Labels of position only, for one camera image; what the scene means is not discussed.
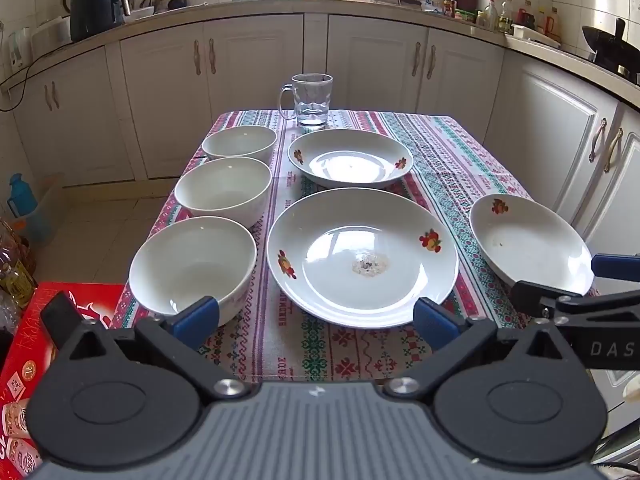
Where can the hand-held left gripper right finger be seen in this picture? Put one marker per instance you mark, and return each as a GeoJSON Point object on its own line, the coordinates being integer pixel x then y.
{"type": "Point", "coordinates": [435, 322]}

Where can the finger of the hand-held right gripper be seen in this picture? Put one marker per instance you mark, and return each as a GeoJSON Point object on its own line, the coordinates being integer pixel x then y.
{"type": "Point", "coordinates": [615, 266]}
{"type": "Point", "coordinates": [537, 299]}

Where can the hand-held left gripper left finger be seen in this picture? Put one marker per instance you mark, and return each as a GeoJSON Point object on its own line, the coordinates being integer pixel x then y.
{"type": "Point", "coordinates": [197, 312]}

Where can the white ceramic bowl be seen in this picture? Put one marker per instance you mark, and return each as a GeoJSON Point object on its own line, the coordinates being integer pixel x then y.
{"type": "Point", "coordinates": [190, 260]}
{"type": "Point", "coordinates": [240, 142]}
{"type": "Point", "coordinates": [222, 190]}

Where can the white floral deep plate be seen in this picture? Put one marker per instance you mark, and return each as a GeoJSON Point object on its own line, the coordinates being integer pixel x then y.
{"type": "Point", "coordinates": [350, 160]}
{"type": "Point", "coordinates": [530, 240]}

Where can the large white floral plate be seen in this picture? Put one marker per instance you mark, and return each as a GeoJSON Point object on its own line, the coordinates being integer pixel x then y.
{"type": "Point", "coordinates": [325, 260]}

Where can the red green patterned tablecloth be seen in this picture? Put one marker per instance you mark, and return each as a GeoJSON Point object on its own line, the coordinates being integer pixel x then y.
{"type": "Point", "coordinates": [450, 160]}

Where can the cooking oil bottle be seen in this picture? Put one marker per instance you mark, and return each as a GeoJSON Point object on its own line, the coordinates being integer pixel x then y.
{"type": "Point", "coordinates": [17, 285]}

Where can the red cardboard box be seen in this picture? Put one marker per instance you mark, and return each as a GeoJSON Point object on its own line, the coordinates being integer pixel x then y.
{"type": "Point", "coordinates": [20, 360]}

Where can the blue thermos jug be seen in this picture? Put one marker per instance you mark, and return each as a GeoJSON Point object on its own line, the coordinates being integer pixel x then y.
{"type": "Point", "coordinates": [22, 197]}

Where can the black wok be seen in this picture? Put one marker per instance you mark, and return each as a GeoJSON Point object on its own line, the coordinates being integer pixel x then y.
{"type": "Point", "coordinates": [607, 45]}

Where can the clear glass mug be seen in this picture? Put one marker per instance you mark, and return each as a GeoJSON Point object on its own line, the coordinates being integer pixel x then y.
{"type": "Point", "coordinates": [312, 100]}

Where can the white plastic tray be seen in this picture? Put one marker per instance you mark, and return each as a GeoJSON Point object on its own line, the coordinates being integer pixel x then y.
{"type": "Point", "coordinates": [535, 36]}

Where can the yellow condiment bottle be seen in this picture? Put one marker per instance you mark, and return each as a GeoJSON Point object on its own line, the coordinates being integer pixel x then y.
{"type": "Point", "coordinates": [505, 17]}

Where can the white electric kettle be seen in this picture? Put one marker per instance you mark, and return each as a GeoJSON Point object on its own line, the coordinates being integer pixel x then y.
{"type": "Point", "coordinates": [20, 50]}

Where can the kitchen countertop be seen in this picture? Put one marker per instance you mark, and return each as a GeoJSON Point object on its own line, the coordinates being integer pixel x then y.
{"type": "Point", "coordinates": [280, 6]}

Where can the black air fryer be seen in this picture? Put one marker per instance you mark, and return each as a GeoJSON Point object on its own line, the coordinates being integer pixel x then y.
{"type": "Point", "coordinates": [95, 10]}

